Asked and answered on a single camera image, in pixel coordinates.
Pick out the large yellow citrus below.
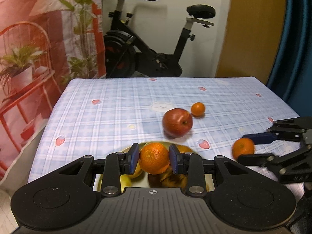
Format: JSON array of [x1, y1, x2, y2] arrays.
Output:
[[124, 143, 143, 179]]

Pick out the dark purple mangosteen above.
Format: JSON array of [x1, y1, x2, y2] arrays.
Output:
[[148, 166, 187, 190]]

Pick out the small orange tangerine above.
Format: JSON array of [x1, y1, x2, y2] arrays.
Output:
[[139, 142, 170, 175], [191, 102, 206, 117]]

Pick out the orange tangerine in plate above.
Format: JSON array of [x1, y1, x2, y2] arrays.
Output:
[[176, 144, 193, 154]]

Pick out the green apple with dimple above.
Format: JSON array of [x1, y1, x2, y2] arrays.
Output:
[[120, 174, 132, 193]]

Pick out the beige round plate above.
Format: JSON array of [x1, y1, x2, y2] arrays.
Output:
[[93, 142, 214, 192]]

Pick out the large red apple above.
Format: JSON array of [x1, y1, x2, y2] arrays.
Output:
[[162, 108, 193, 138]]

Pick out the blue plaid bed sheet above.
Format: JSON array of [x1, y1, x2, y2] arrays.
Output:
[[29, 77, 296, 181]]

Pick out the black exercise bike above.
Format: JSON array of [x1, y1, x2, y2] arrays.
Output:
[[102, 0, 216, 79]]

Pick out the brown wooden board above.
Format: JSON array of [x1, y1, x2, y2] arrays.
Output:
[[216, 0, 286, 83]]

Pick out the printed chair plant backdrop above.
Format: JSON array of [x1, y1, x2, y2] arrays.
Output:
[[1, 0, 106, 178]]

